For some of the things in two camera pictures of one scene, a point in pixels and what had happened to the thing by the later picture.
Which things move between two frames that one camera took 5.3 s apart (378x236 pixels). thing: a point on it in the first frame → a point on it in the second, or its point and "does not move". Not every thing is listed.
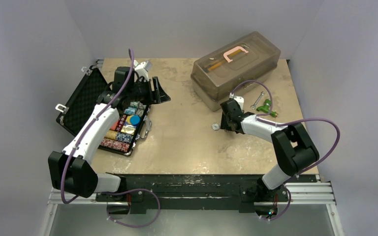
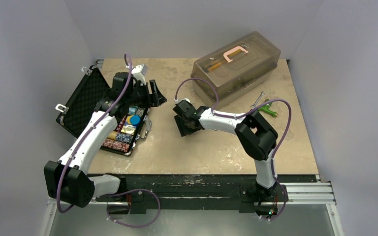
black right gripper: x=226 y=118 → x=182 y=118
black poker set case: x=123 y=136 does not move
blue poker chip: x=135 y=120 does not move
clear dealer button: x=129 y=129 does not move
